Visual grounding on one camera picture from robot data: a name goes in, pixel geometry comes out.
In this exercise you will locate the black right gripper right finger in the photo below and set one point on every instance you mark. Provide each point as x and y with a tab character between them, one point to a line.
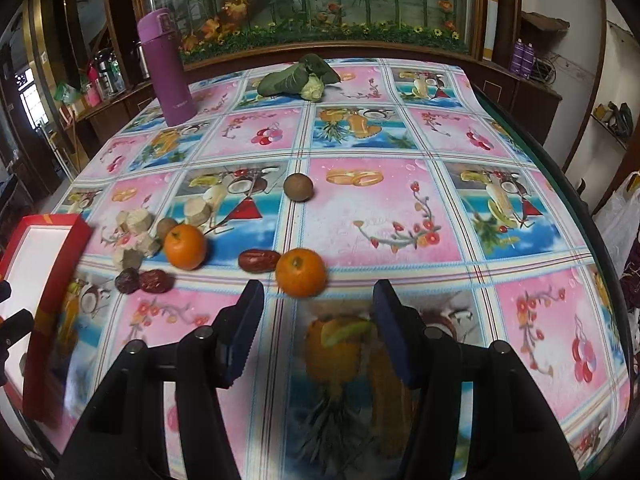
514	434

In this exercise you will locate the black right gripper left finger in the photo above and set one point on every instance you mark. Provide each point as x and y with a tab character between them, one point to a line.
121	434

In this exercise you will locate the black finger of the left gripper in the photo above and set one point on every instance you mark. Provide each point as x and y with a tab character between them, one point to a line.
13	329

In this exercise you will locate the red gift box tray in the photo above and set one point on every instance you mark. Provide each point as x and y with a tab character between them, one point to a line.
38	264

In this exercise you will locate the dark date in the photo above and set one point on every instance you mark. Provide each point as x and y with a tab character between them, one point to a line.
127	282

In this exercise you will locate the beige cake piece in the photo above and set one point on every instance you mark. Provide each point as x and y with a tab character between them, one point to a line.
196	211
147	245
134	221
127	258

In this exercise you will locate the red date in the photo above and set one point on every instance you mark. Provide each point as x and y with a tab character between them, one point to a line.
155	281
258	260

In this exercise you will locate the orange tangerine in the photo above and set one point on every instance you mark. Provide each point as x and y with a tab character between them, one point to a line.
301	273
185	247

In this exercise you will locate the small brown round fruit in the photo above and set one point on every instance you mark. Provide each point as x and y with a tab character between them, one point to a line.
164	226

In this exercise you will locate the white plastic bag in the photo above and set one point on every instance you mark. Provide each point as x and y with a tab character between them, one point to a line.
618	221

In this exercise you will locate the pink bottle on cabinet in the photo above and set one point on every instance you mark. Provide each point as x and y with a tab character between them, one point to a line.
90	83

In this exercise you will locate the fruit pattern tablecloth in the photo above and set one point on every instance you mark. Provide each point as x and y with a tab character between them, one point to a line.
415	181

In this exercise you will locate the purple thermos bottle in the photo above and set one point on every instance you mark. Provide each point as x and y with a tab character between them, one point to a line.
160	45

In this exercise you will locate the wooden side cabinet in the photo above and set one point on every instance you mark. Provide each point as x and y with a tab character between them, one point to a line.
531	105

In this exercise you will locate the purple spray bottles pair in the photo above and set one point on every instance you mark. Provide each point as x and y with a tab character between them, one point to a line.
522	59

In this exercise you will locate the green leafy cabbage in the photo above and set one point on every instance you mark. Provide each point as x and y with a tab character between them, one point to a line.
306	78

